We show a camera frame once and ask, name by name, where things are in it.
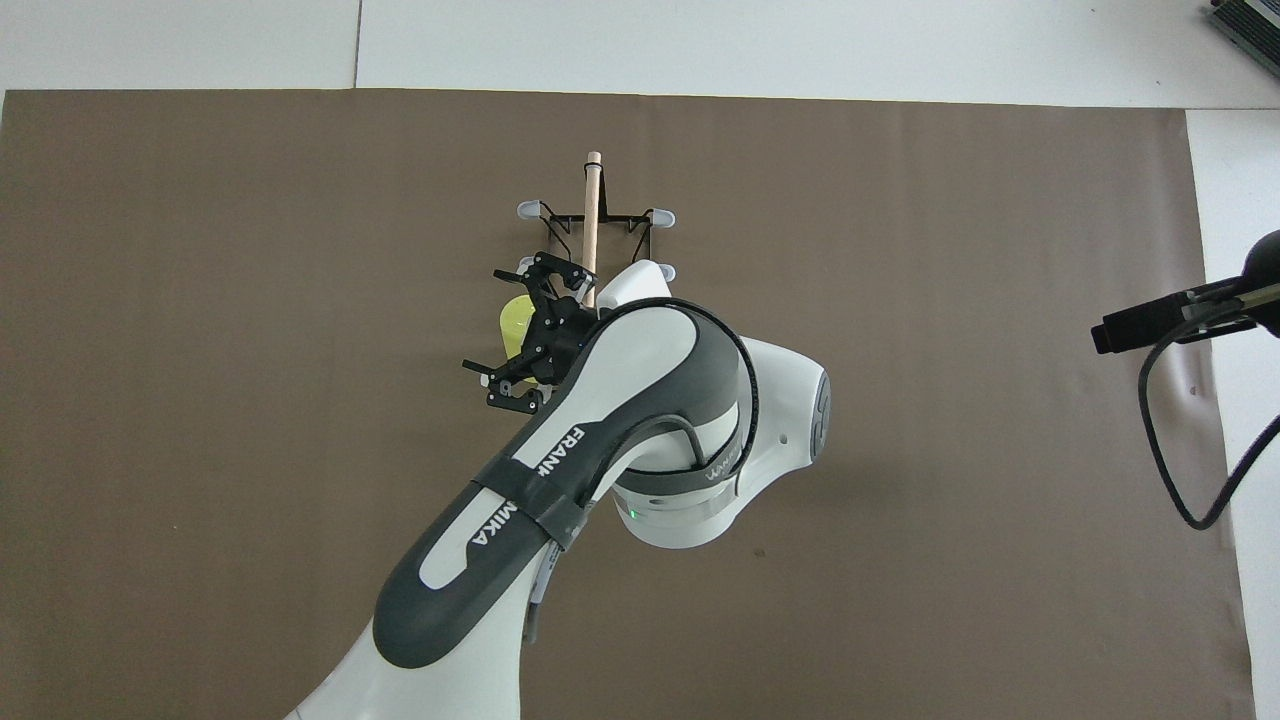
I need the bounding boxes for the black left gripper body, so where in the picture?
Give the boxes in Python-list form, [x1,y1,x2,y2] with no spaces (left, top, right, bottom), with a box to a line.
[525,300,601,386]

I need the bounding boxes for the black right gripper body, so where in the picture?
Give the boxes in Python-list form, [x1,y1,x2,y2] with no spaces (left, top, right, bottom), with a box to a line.
[1240,228,1280,336]

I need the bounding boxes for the yellow plastic cup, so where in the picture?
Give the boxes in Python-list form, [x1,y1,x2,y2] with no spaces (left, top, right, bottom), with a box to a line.
[498,293,546,361]

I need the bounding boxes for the grey ribbed device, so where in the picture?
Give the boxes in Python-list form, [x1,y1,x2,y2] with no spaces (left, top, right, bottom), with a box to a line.
[1205,0,1280,56]

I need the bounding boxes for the brown paper table mat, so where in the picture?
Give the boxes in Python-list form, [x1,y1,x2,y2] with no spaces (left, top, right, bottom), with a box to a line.
[0,88,1256,720]

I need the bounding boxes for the black wire cup rack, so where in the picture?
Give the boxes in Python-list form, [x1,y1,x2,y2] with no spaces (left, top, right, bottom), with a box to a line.
[516,151,677,311]

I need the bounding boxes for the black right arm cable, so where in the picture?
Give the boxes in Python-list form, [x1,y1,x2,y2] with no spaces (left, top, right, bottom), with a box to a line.
[1140,300,1280,531]

